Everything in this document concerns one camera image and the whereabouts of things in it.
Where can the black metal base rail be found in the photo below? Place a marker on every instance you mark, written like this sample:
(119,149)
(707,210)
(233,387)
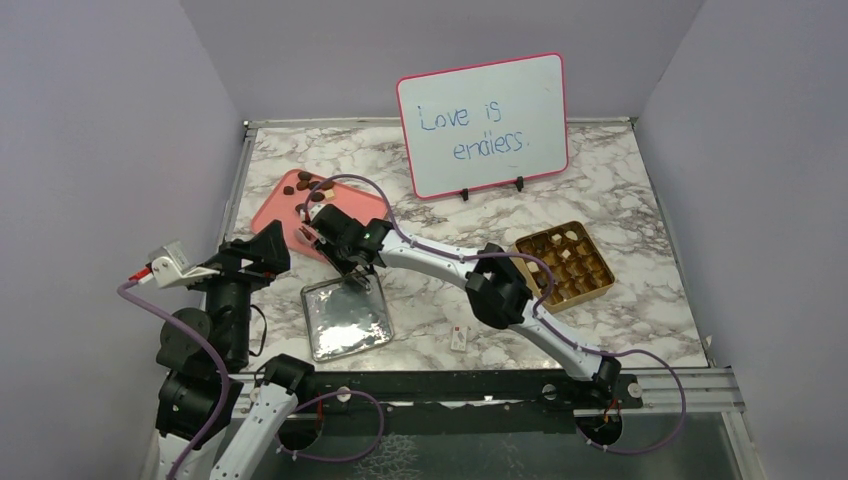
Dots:
(454,403)

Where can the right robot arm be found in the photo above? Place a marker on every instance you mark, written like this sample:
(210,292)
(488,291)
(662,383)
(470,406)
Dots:
(496,290)

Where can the pink plastic tray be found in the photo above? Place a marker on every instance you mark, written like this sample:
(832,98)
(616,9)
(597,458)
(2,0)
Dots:
(355,202)

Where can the gold chocolate box tray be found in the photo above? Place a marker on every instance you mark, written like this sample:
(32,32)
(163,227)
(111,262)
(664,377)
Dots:
(580,273)

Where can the silver tin lid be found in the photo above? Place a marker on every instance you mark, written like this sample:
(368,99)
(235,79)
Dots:
(346,316)

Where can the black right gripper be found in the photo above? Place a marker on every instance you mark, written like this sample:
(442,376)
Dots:
(325,249)

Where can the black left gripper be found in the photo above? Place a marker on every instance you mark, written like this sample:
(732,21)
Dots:
(268,250)

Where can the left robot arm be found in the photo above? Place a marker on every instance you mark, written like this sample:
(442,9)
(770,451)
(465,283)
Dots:
(201,349)

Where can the small white red card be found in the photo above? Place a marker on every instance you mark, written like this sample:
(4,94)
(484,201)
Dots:
(459,337)

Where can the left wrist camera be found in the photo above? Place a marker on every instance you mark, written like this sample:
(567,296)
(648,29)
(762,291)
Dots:
(171,268)

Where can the pink framed whiteboard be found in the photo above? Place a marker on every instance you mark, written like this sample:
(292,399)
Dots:
(485,125)

